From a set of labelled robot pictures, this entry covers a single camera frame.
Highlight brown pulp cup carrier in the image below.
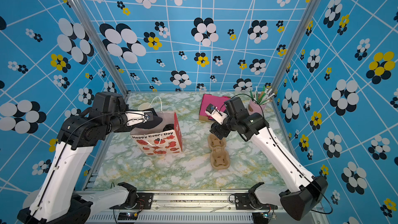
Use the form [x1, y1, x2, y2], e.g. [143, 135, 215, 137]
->
[207, 134, 231, 170]

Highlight red white paper gift bag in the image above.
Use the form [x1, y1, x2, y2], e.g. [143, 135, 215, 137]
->
[130, 103, 182, 156]

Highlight black paper napkin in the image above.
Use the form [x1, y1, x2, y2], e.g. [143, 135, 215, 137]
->
[135, 116, 163, 130]

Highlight white green paper cup stack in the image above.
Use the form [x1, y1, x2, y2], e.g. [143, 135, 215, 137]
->
[138, 103, 152, 112]

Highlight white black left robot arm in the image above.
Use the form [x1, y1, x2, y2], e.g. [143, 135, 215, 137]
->
[18, 92, 128, 224]

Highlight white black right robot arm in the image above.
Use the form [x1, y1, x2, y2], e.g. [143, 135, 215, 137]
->
[205, 96, 328, 221]

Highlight pink cup straw holder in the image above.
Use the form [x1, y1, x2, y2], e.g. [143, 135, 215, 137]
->
[247, 100, 266, 115]

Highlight green white wrapped straws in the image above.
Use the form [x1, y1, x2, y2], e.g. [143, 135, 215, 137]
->
[250, 86, 275, 105]

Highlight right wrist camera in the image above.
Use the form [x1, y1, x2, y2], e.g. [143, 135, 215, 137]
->
[205, 104, 228, 124]

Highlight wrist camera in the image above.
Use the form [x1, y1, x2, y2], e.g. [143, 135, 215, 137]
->
[125, 111, 153, 126]
[205, 104, 228, 124]

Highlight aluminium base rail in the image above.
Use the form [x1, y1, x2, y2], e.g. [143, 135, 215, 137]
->
[69, 190, 328, 224]

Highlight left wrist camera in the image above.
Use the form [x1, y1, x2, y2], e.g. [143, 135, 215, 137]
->
[125, 111, 153, 126]

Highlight right aluminium corner post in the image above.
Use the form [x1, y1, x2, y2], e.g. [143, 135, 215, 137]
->
[270, 0, 333, 91]

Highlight aluminium corner post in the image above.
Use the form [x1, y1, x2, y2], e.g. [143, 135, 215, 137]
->
[270, 0, 333, 91]
[68, 0, 129, 97]

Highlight left aluminium corner post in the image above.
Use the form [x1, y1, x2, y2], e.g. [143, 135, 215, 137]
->
[68, 0, 129, 97]

